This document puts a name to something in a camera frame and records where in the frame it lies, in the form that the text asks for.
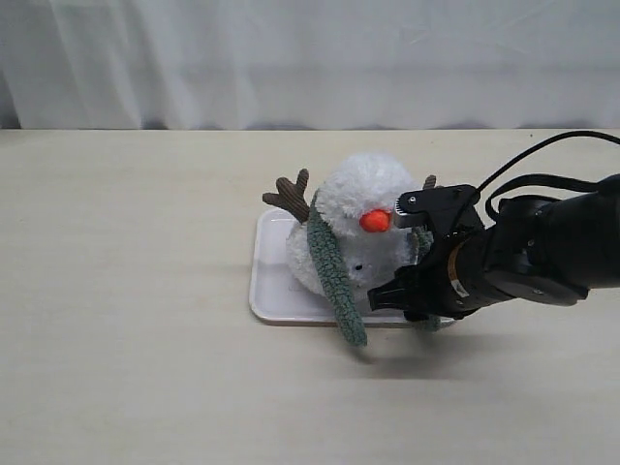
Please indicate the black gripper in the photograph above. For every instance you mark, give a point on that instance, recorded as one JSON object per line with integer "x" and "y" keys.
{"x": 469, "y": 274}

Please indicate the green knitted scarf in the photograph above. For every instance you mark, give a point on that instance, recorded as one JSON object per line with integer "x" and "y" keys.
{"x": 334, "y": 276}

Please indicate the white plush snowman toy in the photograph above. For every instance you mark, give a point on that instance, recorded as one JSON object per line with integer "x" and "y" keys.
{"x": 364, "y": 173}

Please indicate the white rectangular plastic tray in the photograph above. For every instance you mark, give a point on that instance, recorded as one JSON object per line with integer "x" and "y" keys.
{"x": 285, "y": 287}

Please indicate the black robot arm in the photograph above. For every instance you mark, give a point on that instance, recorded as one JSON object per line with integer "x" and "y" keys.
{"x": 540, "y": 249}

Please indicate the white curtain backdrop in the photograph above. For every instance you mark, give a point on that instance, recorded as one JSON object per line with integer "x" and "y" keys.
{"x": 330, "y": 65}

